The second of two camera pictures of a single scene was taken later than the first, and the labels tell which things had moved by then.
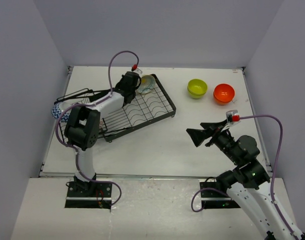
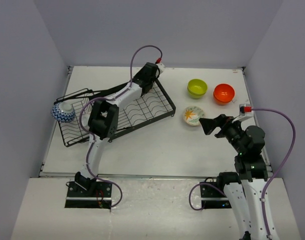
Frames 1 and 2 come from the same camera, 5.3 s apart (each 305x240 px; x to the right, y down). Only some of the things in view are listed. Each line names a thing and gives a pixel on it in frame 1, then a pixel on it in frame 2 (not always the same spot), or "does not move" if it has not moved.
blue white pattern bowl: x=58 y=108 does not move
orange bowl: x=224 y=92 does not move
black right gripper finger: x=198 y=136 to x=208 y=125
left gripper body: x=118 y=85 to x=150 y=82
